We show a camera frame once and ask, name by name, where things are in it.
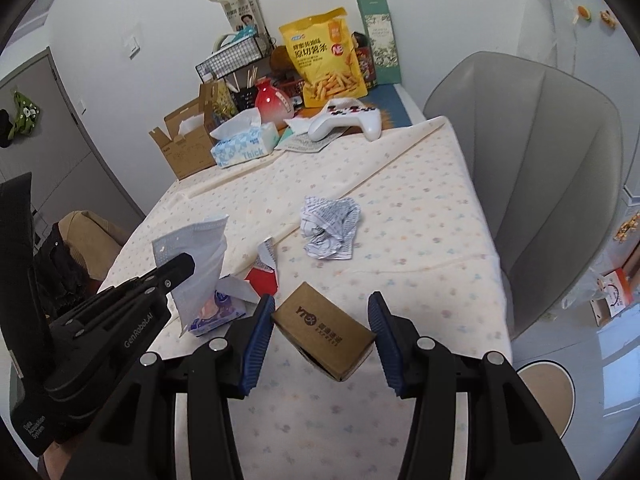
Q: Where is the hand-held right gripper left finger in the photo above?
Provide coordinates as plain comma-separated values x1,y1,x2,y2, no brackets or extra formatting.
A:
65,294,277,480

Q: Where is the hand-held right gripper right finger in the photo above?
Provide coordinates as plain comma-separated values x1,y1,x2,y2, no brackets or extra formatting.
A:
367,291,581,480

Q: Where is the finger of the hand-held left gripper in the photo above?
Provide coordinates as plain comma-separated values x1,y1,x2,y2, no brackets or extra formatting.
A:
122,253,196,295

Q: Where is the white blue mask package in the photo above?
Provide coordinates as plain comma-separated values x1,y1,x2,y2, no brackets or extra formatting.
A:
151,215,229,336

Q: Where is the small brown cardboard box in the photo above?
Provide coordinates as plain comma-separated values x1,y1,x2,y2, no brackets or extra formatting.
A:
271,281,376,382

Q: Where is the white trash bin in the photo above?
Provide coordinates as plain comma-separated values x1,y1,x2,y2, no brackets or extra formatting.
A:
515,358,576,451

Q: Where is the purple tissue pack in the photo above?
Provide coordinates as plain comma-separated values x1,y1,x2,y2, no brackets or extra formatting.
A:
189,287,246,337

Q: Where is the red white wrapper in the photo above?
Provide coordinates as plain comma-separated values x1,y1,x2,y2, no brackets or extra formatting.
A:
245,237,281,306

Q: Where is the open brown cardboard box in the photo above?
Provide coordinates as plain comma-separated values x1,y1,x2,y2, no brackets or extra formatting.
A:
148,82,236,181

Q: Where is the dotted cream tablecloth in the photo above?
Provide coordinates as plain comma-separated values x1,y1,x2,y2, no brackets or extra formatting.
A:
97,116,513,480

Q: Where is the crumpled printed paper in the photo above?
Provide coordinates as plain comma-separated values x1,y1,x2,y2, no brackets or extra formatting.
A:
299,195,362,262

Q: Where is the blue tissue pack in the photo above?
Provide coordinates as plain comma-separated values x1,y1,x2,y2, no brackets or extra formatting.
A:
210,108,279,168

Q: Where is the grey door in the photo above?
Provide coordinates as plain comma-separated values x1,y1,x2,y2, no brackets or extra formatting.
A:
0,45,146,241

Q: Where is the printed paper sheet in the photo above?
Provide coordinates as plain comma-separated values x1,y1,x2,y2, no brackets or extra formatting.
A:
274,127,351,153

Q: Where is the black pen holder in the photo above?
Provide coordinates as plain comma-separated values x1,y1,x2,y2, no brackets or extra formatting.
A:
232,65,261,111

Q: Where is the red white vase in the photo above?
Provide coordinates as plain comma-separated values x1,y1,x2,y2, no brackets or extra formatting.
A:
255,78,292,123

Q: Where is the green hanging toy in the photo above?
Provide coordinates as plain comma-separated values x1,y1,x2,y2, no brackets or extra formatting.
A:
7,90,41,138

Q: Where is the white game controller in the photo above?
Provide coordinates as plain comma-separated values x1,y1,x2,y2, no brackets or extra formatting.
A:
306,99,383,142

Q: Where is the orange white box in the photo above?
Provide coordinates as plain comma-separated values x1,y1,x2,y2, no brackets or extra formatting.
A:
590,267,638,328

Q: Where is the grey upholstered chair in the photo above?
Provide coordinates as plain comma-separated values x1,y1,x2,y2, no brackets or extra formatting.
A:
422,52,625,341

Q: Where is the blue table mat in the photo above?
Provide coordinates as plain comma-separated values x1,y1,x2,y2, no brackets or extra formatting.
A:
367,82,426,131

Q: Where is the yellow snack bag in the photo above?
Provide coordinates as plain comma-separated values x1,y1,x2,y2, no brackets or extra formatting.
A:
278,7,369,108

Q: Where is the orange lobster magnet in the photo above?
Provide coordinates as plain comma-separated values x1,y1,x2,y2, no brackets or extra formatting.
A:
612,210,640,243

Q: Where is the white printed tote bag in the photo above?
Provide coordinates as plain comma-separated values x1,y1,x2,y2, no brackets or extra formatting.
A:
202,0,266,41

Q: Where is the red printed box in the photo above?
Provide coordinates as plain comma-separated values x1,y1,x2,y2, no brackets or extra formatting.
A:
350,31,379,92

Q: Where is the tall green box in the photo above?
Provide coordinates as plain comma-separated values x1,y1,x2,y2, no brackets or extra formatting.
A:
356,0,402,86

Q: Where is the white refrigerator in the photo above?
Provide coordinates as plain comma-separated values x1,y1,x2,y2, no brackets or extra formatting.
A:
520,0,640,261

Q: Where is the black wire basket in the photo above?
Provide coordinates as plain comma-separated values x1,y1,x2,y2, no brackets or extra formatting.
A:
195,30,273,83

